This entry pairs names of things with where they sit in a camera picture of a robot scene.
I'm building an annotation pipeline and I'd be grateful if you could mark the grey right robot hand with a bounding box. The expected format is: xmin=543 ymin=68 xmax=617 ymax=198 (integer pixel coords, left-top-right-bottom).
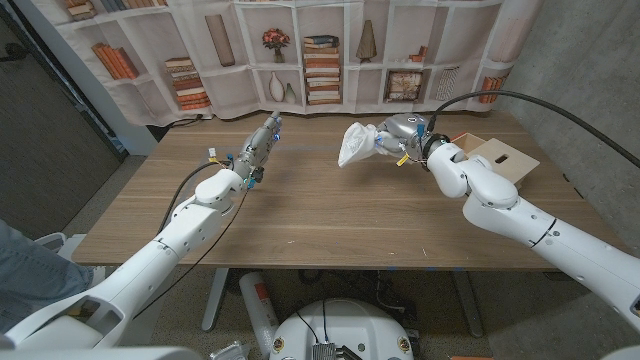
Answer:
xmin=373 ymin=112 xmax=432 ymax=161

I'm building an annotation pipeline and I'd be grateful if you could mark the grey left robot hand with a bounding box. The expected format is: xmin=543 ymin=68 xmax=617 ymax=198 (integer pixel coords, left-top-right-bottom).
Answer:
xmin=232 ymin=110 xmax=283 ymax=184

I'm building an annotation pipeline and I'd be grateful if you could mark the white cloth napkin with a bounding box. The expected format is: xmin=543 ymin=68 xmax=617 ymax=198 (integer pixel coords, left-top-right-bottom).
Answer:
xmin=337 ymin=122 xmax=381 ymax=169

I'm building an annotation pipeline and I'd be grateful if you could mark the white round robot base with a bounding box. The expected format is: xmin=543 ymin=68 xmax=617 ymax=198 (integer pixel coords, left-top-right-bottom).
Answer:
xmin=269 ymin=298 xmax=415 ymax=360

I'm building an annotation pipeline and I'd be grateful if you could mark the wooden drawer with red front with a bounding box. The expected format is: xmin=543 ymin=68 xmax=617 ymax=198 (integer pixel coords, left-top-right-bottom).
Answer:
xmin=448 ymin=131 xmax=486 ymax=154

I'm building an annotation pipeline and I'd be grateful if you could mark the light wooden drawer box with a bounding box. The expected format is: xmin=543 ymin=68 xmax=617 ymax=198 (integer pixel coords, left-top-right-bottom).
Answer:
xmin=467 ymin=137 xmax=541 ymax=190

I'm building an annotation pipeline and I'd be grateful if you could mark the printed bookshelf backdrop cloth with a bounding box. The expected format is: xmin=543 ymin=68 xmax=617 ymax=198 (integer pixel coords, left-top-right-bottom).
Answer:
xmin=29 ymin=0 xmax=546 ymax=127

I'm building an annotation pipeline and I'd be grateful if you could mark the white table leg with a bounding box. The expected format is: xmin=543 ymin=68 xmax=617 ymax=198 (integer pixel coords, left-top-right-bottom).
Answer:
xmin=451 ymin=269 xmax=485 ymax=339
xmin=201 ymin=268 xmax=230 ymax=333

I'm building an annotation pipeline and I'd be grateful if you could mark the white cylinder with orange label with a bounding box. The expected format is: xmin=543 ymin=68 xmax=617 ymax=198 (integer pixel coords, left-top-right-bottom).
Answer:
xmin=238 ymin=271 xmax=280 ymax=357

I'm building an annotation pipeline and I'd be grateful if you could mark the dark grey partition panel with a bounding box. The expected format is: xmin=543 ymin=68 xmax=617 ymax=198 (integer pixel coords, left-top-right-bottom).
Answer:
xmin=0 ymin=4 xmax=129 ymax=240

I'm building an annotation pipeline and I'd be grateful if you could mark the grey finned electronics module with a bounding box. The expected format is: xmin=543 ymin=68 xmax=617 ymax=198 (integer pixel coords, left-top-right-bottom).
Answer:
xmin=312 ymin=342 xmax=364 ymax=360

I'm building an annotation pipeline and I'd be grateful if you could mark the white chair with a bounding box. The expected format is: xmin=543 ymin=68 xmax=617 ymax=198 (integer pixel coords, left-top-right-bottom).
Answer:
xmin=34 ymin=231 xmax=124 ymax=296

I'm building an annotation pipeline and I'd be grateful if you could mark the person in blue jeans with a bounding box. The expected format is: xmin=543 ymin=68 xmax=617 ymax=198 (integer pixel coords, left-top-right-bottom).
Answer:
xmin=0 ymin=217 xmax=96 ymax=336

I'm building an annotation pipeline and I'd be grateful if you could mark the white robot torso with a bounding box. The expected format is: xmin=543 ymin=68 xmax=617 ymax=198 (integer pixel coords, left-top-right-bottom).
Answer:
xmin=0 ymin=344 xmax=640 ymax=360

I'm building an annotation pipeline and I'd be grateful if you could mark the black cable behind table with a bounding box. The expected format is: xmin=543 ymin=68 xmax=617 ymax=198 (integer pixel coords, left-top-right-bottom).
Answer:
xmin=162 ymin=113 xmax=205 ymax=129

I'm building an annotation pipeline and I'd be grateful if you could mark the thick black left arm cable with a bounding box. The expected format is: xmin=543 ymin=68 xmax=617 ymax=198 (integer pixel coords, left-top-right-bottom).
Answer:
xmin=158 ymin=160 xmax=234 ymax=236

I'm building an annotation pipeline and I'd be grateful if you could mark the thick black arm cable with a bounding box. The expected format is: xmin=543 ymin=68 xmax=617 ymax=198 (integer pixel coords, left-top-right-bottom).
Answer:
xmin=426 ymin=89 xmax=640 ymax=170
xmin=158 ymin=160 xmax=234 ymax=236

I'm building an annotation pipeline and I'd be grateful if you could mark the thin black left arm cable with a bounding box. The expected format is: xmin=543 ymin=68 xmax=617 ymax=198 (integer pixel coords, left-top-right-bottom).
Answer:
xmin=132 ymin=189 xmax=250 ymax=321

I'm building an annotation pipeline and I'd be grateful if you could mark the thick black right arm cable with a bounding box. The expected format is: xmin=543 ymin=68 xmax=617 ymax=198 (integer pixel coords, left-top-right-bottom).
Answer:
xmin=426 ymin=89 xmax=640 ymax=170

